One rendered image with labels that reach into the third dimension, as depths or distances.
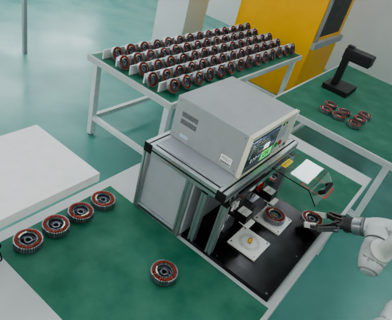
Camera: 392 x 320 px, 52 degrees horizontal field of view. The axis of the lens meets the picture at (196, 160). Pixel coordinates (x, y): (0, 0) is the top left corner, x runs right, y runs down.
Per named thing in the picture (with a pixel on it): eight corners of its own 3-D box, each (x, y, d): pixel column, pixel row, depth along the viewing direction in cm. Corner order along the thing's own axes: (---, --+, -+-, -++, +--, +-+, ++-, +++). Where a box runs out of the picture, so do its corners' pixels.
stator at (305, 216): (323, 223, 207) (326, 218, 205) (315, 233, 199) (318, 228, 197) (304, 211, 212) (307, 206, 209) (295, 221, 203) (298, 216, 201)
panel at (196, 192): (252, 179, 230) (269, 136, 213) (180, 233, 182) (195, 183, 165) (250, 178, 230) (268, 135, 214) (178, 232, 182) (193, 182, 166)
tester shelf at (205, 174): (295, 149, 208) (298, 142, 205) (222, 204, 159) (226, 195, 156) (227, 110, 225) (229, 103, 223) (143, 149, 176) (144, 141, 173)
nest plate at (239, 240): (269, 245, 190) (270, 243, 189) (254, 261, 179) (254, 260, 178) (243, 226, 196) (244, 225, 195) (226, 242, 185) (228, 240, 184)
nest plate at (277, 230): (291, 222, 207) (292, 220, 207) (278, 235, 196) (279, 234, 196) (266, 206, 213) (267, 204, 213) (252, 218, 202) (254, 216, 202)
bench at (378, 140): (401, 161, 465) (437, 105, 423) (350, 238, 331) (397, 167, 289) (316, 117, 509) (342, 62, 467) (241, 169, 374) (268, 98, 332)
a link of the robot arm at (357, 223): (368, 231, 192) (356, 229, 196) (368, 214, 190) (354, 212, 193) (363, 240, 186) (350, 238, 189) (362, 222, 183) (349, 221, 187)
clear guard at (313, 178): (333, 186, 200) (338, 177, 197) (314, 206, 183) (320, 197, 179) (278, 153, 213) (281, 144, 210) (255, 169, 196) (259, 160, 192)
